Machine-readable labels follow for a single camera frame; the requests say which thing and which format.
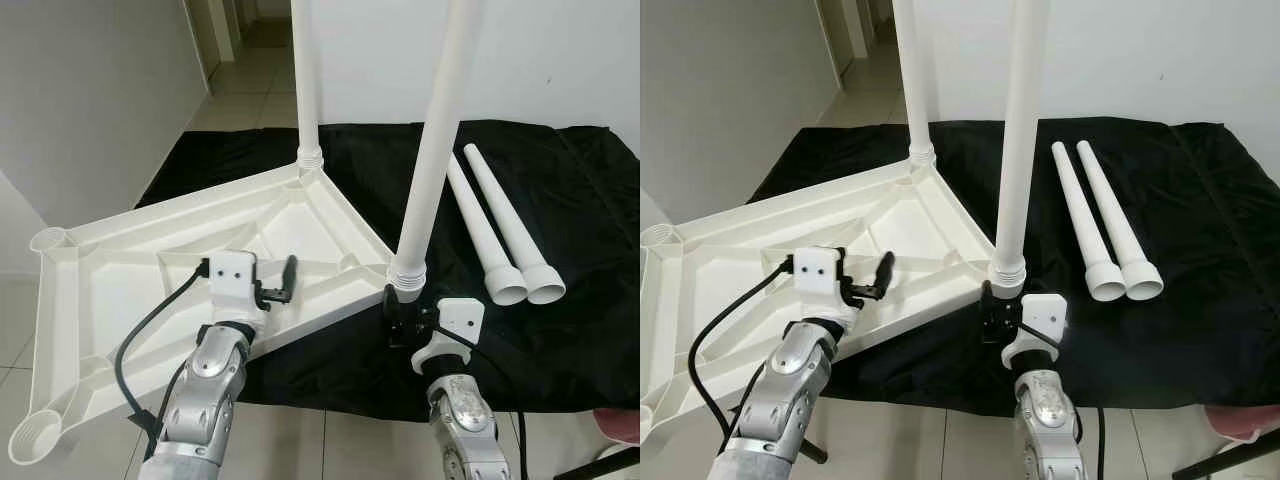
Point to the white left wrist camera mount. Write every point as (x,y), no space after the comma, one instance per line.
(818,280)
(232,280)

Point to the beige door frame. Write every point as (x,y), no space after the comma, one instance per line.
(845,40)
(215,40)

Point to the black table cloth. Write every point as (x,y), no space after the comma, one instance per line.
(580,340)
(1200,340)

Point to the pink seat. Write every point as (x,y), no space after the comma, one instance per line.
(620,425)
(1245,420)

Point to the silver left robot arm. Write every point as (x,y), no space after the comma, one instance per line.
(205,390)
(795,395)

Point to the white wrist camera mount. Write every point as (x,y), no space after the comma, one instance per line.
(1045,315)
(232,280)
(462,320)
(818,280)

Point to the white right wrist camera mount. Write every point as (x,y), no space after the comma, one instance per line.
(1045,315)
(462,320)

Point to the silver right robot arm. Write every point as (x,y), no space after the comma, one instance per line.
(1050,430)
(470,430)

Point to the black metal bar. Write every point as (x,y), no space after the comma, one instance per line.
(1240,458)
(610,462)

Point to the black metal stand leg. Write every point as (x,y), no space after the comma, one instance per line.
(815,452)
(145,428)

